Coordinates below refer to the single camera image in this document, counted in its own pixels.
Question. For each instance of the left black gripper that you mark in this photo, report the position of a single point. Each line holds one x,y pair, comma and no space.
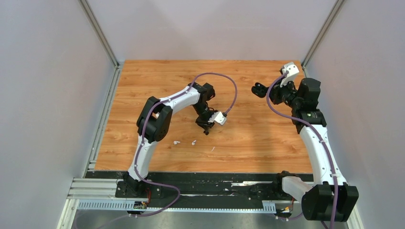
204,124

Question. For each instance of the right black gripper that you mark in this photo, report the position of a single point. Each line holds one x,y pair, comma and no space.
276,89

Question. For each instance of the black earbud charging case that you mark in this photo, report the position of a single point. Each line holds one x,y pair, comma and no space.
259,90

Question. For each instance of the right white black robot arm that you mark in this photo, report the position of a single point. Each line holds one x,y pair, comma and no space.
330,198

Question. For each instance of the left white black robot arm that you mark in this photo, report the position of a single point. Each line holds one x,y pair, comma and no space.
154,122

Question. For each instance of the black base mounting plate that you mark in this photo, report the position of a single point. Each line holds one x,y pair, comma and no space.
199,190

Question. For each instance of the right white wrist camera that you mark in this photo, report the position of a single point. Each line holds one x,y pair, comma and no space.
290,71

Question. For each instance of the right aluminium corner post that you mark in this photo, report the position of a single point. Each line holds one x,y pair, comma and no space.
338,4

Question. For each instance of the aluminium corner post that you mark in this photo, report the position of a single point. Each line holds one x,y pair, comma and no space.
338,4
99,32

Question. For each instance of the white slotted cable duct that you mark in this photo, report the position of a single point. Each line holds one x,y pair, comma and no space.
267,207

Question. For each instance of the aluminium frame rail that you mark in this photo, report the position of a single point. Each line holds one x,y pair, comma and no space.
90,189

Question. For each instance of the left aluminium corner post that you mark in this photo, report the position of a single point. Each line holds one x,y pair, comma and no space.
99,32

